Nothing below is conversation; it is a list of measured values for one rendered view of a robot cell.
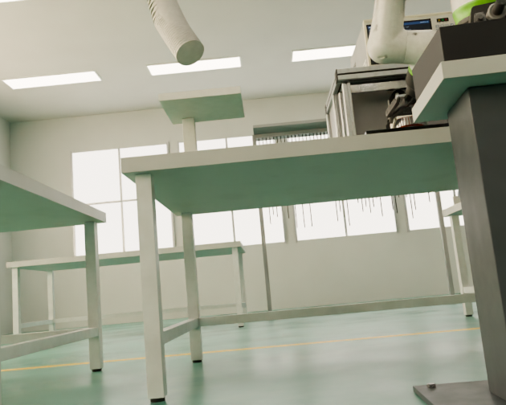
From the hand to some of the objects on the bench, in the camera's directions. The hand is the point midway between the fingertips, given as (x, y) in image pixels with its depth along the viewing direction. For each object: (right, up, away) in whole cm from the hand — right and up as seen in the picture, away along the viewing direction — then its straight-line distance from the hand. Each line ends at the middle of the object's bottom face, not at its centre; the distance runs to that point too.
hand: (409, 123), depth 196 cm
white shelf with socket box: (-75, -26, +58) cm, 98 cm away
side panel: (-18, -18, +39) cm, 46 cm away
